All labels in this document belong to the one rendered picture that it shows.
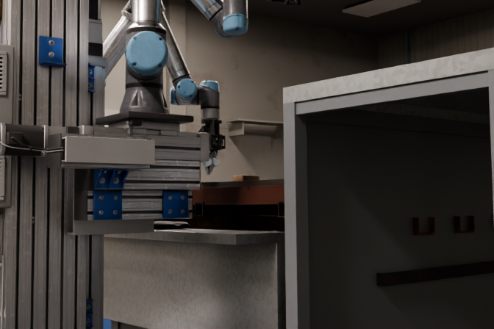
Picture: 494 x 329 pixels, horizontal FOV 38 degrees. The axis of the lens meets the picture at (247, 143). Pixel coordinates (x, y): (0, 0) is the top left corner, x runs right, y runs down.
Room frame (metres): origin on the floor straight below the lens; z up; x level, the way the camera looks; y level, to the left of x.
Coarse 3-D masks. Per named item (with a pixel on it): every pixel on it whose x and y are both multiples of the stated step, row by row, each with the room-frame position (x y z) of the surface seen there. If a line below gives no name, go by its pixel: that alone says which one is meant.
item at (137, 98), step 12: (132, 84) 2.17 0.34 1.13; (144, 84) 2.16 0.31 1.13; (156, 84) 2.18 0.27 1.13; (132, 96) 2.16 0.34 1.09; (144, 96) 2.15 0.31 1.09; (156, 96) 2.17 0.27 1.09; (120, 108) 2.19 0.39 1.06; (132, 108) 2.15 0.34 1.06; (144, 108) 2.14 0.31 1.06; (156, 108) 2.16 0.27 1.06
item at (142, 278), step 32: (128, 256) 2.90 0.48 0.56; (160, 256) 2.71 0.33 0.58; (192, 256) 2.56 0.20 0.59; (224, 256) 2.42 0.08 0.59; (256, 256) 2.29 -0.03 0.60; (128, 288) 2.90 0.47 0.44; (160, 288) 2.71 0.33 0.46; (192, 288) 2.56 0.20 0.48; (224, 288) 2.42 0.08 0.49; (256, 288) 2.29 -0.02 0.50; (128, 320) 2.89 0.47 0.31; (160, 320) 2.71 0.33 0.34; (192, 320) 2.56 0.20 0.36; (224, 320) 2.42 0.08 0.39; (256, 320) 2.29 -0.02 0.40
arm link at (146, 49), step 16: (144, 0) 2.04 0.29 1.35; (160, 0) 2.07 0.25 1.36; (144, 16) 2.04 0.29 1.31; (160, 16) 2.07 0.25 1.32; (128, 32) 2.05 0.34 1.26; (144, 32) 2.01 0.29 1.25; (160, 32) 2.05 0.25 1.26; (128, 48) 2.01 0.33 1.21; (144, 48) 2.01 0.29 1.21; (160, 48) 2.02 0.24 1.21; (128, 64) 2.08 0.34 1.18; (144, 64) 2.02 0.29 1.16; (160, 64) 2.04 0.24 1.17
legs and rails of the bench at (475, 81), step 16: (432, 80) 1.42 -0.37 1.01; (448, 80) 1.39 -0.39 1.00; (464, 80) 1.36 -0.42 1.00; (480, 80) 1.34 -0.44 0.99; (336, 96) 1.62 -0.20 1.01; (352, 96) 1.58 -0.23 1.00; (368, 96) 1.55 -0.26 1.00; (384, 96) 1.51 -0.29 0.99; (400, 96) 1.48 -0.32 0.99; (416, 96) 1.45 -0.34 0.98; (432, 96) 1.44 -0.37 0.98; (304, 112) 1.70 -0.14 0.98; (320, 112) 1.69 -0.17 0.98
